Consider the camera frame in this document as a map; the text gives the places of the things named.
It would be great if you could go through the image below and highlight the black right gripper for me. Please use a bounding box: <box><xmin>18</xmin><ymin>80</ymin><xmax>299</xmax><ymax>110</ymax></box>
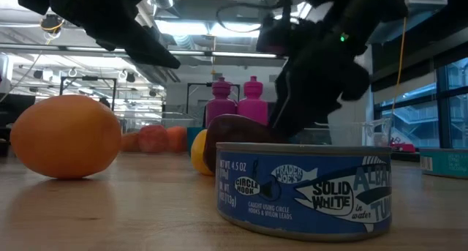
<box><xmin>268</xmin><ymin>41</ymin><xmax>371</xmax><ymax>139</ymax></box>

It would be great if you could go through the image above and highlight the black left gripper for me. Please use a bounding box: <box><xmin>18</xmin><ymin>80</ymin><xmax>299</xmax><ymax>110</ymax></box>
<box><xmin>17</xmin><ymin>0</ymin><xmax>183</xmax><ymax>70</ymax></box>

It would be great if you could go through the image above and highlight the pink water bottle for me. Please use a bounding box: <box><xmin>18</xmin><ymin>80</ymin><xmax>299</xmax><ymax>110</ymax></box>
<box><xmin>236</xmin><ymin>75</ymin><xmax>270</xmax><ymax>127</ymax></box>

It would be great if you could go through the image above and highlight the purple squat water bottle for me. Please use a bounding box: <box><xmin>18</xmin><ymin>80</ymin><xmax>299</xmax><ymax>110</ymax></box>
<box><xmin>205</xmin><ymin>77</ymin><xmax>238</xmax><ymax>130</ymax></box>

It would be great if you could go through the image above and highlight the red-orange toy fruit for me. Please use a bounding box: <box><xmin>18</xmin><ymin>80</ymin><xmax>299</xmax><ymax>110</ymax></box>
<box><xmin>137</xmin><ymin>124</ymin><xmax>170</xmax><ymax>154</ymax></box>

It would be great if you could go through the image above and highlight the oblong orange toy fruit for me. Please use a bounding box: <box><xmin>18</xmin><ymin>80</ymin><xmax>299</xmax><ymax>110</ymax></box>
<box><xmin>120</xmin><ymin>132</ymin><xmax>143</xmax><ymax>153</ymax></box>

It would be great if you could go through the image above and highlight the smooth orange toy fruit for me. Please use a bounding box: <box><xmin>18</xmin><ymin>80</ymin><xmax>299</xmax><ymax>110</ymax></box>
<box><xmin>10</xmin><ymin>94</ymin><xmax>122</xmax><ymax>180</ymax></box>

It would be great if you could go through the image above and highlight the clear plastic container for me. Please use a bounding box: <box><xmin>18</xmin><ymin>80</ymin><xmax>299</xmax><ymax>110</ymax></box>
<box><xmin>292</xmin><ymin>117</ymin><xmax>394</xmax><ymax>149</ymax></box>
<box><xmin>116</xmin><ymin>110</ymin><xmax>200</xmax><ymax>154</ymax></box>

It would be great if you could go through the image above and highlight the dark brown toy fruit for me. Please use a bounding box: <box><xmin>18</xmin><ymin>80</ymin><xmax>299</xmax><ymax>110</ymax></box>
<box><xmin>202</xmin><ymin>113</ymin><xmax>290</xmax><ymax>174</ymax></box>

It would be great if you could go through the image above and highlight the ceiling light strip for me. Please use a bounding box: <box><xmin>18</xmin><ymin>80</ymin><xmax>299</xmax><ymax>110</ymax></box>
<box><xmin>0</xmin><ymin>44</ymin><xmax>286</xmax><ymax>60</ymax></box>

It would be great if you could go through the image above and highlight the blue-label tuna can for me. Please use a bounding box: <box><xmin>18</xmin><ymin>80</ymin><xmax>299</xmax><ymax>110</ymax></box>
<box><xmin>214</xmin><ymin>142</ymin><xmax>393</xmax><ymax>243</ymax></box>

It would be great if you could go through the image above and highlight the small red object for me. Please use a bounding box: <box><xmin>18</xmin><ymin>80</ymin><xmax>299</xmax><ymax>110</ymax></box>
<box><xmin>388</xmin><ymin>141</ymin><xmax>417</xmax><ymax>154</ymax></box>

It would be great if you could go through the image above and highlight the yellow toy fruit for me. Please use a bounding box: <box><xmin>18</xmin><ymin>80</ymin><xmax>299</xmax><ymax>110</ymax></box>
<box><xmin>189</xmin><ymin>129</ymin><xmax>216</xmax><ymax>177</ymax></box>

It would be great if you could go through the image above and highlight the teal-label tin can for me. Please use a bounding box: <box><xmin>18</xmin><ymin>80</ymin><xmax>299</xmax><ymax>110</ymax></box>
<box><xmin>419</xmin><ymin>147</ymin><xmax>468</xmax><ymax>180</ymax></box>

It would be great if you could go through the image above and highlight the yellow hanging cable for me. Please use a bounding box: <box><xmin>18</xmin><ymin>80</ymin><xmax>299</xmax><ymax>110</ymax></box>
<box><xmin>390</xmin><ymin>16</ymin><xmax>408</xmax><ymax>115</ymax></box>

